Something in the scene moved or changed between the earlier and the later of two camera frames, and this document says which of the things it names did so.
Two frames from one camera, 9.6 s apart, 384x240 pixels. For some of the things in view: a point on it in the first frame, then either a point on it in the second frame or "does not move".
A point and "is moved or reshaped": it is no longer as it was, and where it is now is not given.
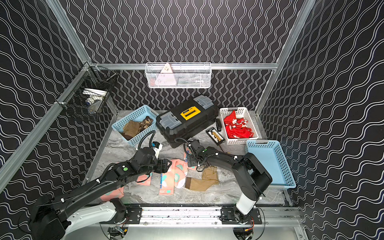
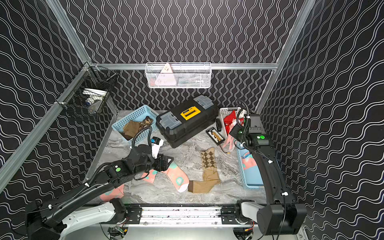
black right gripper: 190,161 to 234,132
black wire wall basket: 86,95 does not move
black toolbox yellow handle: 188,121 does not move
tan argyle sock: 145,124 does not move
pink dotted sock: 176,177 is moved or reshaped
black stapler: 218,123 does not move
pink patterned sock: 191,160 is moved or reshaped
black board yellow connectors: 218,138 does not move
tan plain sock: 209,178 does not move
